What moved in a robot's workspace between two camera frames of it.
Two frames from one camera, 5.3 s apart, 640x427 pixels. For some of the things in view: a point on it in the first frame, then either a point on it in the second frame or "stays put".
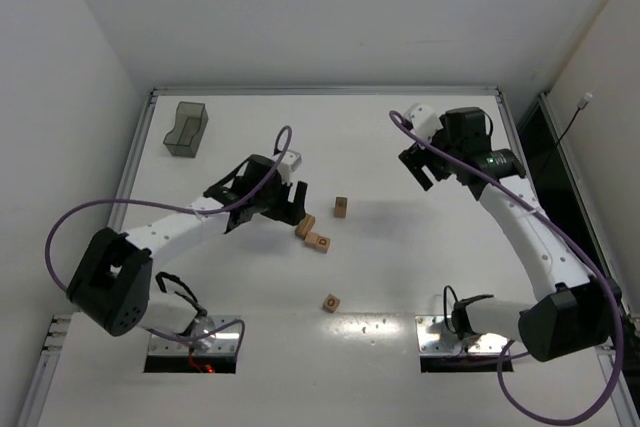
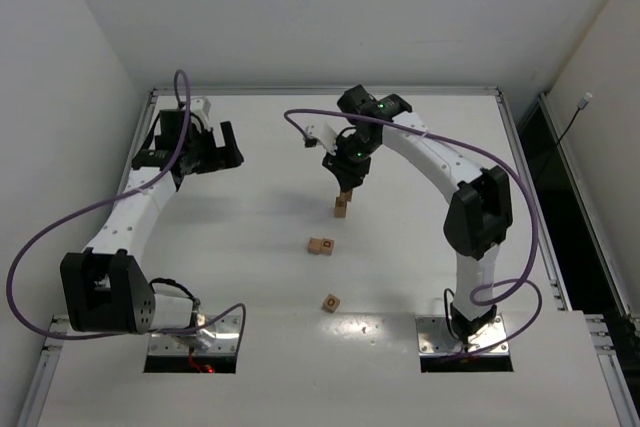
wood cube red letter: (340, 207) stays put
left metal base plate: (227, 343) stays put
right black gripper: (426, 159) to (346, 168)
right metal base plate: (436, 335) stays put
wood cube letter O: (331, 303) stays put
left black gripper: (284, 204) to (215, 148)
